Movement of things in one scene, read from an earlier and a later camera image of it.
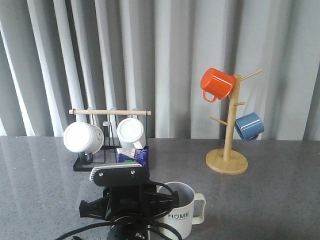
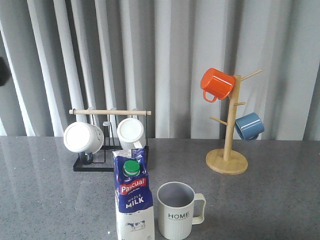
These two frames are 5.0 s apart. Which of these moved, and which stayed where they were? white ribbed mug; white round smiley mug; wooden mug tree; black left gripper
Moved: black left gripper
Stayed: wooden mug tree; white round smiley mug; white ribbed mug
